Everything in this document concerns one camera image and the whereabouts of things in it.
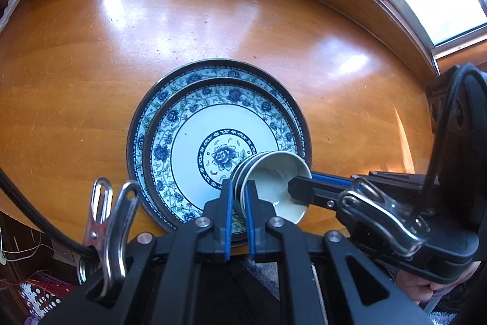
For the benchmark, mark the red dotted cloth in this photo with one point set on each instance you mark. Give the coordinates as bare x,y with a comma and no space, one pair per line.
45,296

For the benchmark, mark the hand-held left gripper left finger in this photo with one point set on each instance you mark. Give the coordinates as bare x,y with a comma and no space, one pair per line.
227,233

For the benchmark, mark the fluffy rug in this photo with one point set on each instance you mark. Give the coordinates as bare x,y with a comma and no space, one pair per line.
262,275

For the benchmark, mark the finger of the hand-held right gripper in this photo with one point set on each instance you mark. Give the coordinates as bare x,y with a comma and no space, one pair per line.
331,178
312,191

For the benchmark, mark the blue floral plate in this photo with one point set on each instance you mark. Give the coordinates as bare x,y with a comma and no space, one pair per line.
182,142
161,94

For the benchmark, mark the person's right hand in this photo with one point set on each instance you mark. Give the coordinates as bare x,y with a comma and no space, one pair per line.
420,290

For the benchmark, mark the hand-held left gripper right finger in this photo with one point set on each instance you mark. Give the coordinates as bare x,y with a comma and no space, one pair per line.
251,233

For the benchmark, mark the metal spring clip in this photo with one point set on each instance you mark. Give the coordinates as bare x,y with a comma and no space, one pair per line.
114,233

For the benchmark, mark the white paper scrap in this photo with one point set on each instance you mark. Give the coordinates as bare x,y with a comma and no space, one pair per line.
11,11

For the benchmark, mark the dark cup with white inside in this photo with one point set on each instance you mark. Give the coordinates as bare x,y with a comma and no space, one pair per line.
237,195
247,167
274,172

